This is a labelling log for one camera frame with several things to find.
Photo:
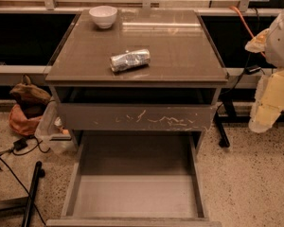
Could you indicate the silver redbull can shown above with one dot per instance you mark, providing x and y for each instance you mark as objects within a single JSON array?
[{"x": 130, "y": 60}]

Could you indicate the white ceramic bowl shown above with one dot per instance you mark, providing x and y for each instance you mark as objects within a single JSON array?
[{"x": 103, "y": 16}]

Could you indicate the clear plastic bin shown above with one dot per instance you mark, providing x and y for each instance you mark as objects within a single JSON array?
[{"x": 50, "y": 134}]

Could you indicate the grey drawer cabinet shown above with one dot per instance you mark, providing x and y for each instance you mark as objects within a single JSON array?
[{"x": 176, "y": 91}]

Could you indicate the black adapter on rail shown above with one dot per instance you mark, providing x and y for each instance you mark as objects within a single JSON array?
[{"x": 250, "y": 70}]

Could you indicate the black table frame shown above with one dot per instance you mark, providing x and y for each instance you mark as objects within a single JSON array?
[{"x": 231, "y": 117}]

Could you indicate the orange cloth bag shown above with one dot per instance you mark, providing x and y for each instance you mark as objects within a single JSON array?
[{"x": 25, "y": 120}]

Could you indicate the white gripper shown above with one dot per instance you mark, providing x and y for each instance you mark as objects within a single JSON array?
[{"x": 281, "y": 44}]

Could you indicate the open grey middle drawer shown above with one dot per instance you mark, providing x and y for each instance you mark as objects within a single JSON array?
[{"x": 135, "y": 179}]

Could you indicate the black power adapter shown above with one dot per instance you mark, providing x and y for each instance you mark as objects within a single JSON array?
[{"x": 20, "y": 144}]

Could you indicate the black metal stand leg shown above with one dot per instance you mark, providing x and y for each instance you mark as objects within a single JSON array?
[{"x": 25, "y": 205}]

